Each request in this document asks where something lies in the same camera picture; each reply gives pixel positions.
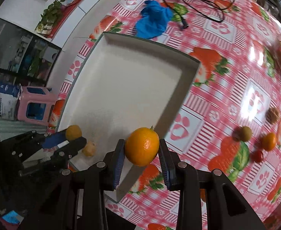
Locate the orange mandarin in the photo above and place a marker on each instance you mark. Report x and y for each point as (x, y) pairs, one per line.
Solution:
(141, 146)
(268, 141)

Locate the green leafy herbs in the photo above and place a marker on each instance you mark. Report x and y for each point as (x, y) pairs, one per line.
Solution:
(51, 14)

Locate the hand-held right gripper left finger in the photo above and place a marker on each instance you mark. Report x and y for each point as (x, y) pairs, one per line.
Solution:
(118, 165)

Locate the red cherry tomato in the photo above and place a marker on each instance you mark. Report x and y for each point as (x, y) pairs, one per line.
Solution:
(258, 156)

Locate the pink plastic stool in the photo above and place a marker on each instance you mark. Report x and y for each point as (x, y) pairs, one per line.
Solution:
(39, 93)

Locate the white printed bag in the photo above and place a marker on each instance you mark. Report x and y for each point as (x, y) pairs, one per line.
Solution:
(8, 100)

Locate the husked golden berry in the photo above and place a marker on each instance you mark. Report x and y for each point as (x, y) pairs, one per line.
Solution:
(89, 149)
(274, 115)

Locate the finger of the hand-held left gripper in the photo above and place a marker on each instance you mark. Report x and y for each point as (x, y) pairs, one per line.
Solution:
(54, 140)
(73, 146)

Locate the person's left hand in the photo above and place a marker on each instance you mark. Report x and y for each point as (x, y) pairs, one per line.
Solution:
(11, 216)

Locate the blue crumpled cloth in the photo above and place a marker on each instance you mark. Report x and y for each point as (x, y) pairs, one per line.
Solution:
(153, 20)

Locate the yellow golden berry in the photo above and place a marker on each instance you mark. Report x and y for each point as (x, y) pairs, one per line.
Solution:
(246, 133)
(73, 132)

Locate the strawberry print plastic tablecloth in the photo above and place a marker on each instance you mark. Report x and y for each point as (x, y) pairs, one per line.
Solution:
(226, 52)

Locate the white shallow tray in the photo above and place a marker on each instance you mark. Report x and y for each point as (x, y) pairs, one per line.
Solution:
(131, 81)

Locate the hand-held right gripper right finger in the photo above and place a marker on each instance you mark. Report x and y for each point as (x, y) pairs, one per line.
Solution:
(167, 165)

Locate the glass door cabinet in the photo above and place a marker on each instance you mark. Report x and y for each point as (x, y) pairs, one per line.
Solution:
(27, 60)

